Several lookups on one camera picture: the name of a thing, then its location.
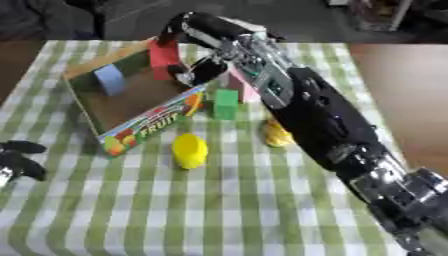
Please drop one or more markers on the yellow orange toy fruit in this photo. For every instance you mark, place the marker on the yellow orange toy fruit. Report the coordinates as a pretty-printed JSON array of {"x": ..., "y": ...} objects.
[{"x": 276, "y": 136}]

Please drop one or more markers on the white storage rack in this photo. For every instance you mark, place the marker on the white storage rack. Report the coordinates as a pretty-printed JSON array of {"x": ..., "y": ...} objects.
[{"x": 379, "y": 13}]

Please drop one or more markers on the green block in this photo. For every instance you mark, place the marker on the green block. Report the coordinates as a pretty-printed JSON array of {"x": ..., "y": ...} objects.
[{"x": 226, "y": 104}]

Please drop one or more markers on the pink block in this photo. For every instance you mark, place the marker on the pink block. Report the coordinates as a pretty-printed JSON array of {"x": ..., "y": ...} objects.
[{"x": 244, "y": 87}]

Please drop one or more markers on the yellow toy lemon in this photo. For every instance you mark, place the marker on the yellow toy lemon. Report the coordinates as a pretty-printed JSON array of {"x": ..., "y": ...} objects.
[{"x": 189, "y": 150}]

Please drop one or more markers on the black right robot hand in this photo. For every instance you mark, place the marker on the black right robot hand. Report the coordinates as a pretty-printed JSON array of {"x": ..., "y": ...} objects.
[{"x": 217, "y": 27}]

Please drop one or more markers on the red block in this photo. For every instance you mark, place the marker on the red block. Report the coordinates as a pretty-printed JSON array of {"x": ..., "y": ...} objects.
[{"x": 163, "y": 56}]

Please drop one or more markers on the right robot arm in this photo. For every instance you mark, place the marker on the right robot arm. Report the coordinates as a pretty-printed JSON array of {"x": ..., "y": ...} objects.
[{"x": 324, "y": 113}]

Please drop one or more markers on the blue block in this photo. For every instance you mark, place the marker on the blue block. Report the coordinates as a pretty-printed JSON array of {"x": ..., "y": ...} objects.
[{"x": 111, "y": 79}]

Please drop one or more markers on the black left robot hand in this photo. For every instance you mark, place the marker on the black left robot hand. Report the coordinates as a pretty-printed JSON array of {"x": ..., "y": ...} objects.
[{"x": 17, "y": 163}]

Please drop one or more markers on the cardboard box with fruit print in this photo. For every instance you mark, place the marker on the cardboard box with fruit print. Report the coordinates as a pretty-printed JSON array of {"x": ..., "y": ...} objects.
[{"x": 134, "y": 96}]

